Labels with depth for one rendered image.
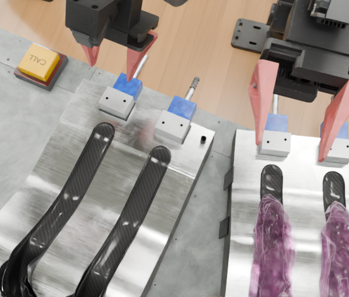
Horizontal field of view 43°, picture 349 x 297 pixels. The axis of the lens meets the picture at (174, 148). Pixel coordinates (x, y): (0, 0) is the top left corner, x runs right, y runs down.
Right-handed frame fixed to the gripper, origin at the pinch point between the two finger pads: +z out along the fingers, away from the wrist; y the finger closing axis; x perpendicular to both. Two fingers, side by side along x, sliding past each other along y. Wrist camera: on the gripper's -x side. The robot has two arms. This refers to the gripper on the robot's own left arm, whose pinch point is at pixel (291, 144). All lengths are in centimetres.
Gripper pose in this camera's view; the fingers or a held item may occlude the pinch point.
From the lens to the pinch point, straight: 45.0
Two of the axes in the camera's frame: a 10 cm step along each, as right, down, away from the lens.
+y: 9.6, 2.6, -0.9
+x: 0.1, 3.1, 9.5
